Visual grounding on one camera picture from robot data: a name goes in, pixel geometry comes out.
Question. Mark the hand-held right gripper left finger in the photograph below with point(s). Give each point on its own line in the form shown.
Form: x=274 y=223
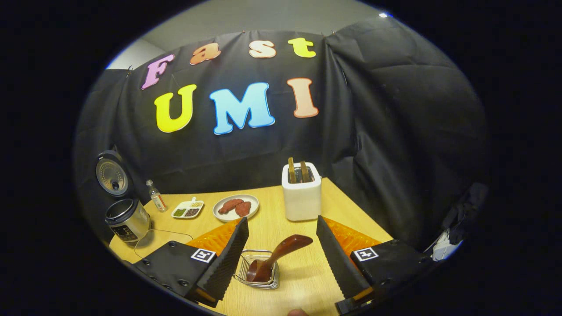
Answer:
x=228 y=263

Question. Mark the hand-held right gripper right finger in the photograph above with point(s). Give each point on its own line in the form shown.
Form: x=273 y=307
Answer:
x=338 y=263

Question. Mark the brown wooden spoon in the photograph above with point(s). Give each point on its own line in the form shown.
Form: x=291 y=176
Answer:
x=285 y=248

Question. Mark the grey rice cooker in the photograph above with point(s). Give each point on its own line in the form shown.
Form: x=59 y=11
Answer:
x=127 y=219

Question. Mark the round white plate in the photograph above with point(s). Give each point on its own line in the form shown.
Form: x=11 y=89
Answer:
x=221 y=217

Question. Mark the red meat piece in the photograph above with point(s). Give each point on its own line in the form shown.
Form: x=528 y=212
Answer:
x=230 y=205
x=243 y=209

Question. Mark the dark red beans pile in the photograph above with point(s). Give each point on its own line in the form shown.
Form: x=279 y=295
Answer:
x=192 y=212

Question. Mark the green mung beans pile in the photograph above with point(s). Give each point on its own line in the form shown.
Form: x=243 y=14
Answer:
x=179 y=212

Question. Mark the white divided dish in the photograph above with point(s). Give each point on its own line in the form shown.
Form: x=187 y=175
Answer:
x=183 y=205

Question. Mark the small glass bottle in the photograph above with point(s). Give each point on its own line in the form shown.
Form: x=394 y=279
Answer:
x=157 y=199

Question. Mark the black backdrop cloth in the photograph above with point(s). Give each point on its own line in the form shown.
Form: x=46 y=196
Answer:
x=395 y=131

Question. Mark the small ceiling light panel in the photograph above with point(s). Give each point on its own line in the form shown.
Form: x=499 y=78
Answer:
x=385 y=15

